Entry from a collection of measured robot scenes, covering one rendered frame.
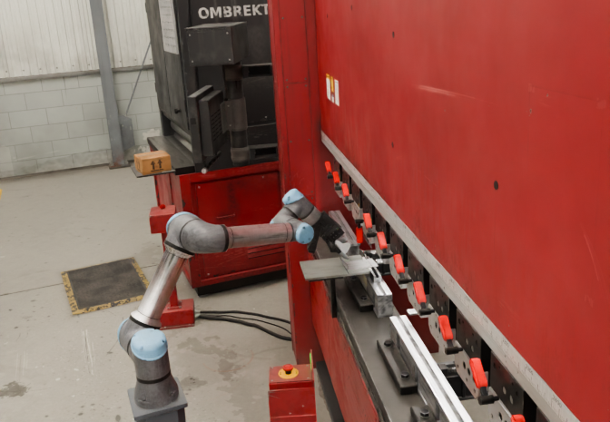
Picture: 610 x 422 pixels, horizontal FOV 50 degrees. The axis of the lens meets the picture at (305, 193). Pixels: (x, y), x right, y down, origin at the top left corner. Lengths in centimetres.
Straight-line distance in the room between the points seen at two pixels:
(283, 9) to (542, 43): 231
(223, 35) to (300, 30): 41
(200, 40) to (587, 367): 276
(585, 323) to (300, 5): 252
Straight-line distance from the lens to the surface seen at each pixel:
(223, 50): 347
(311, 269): 269
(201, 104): 354
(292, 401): 232
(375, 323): 253
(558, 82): 108
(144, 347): 228
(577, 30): 104
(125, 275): 546
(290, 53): 334
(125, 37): 919
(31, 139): 926
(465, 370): 163
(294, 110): 337
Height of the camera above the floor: 207
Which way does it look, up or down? 17 degrees down
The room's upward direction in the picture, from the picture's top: 3 degrees counter-clockwise
